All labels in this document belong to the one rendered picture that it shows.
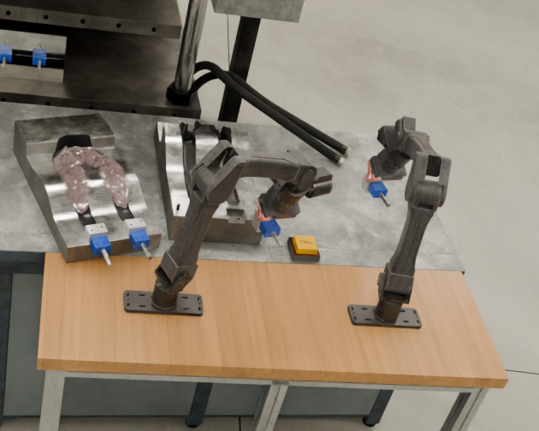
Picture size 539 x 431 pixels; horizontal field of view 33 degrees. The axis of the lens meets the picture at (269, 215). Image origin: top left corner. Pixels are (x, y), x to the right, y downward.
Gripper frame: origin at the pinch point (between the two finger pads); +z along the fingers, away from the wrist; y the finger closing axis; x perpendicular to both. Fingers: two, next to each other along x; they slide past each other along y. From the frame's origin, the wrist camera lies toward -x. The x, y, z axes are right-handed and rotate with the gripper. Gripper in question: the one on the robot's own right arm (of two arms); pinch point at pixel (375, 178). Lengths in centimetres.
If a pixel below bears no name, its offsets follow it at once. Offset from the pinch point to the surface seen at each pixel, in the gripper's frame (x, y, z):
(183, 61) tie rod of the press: -57, 42, 32
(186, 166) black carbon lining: -11, 54, 12
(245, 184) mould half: -3.0, 38.2, 8.8
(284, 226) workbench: 9.6, 27.1, 11.4
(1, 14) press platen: -74, 99, 34
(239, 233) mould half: 13.7, 44.3, 5.0
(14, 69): -63, 94, 49
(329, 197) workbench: -1.2, 7.1, 17.3
